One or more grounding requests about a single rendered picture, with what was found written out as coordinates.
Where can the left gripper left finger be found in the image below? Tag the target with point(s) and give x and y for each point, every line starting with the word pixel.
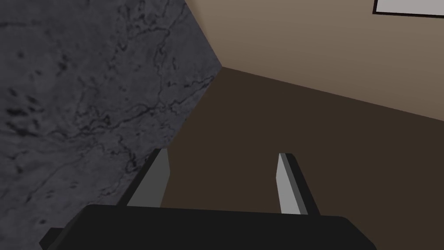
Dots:
pixel 150 187

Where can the black-framed white picture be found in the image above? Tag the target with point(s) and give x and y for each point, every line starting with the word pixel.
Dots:
pixel 409 7

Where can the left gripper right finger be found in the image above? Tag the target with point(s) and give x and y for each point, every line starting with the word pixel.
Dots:
pixel 293 189

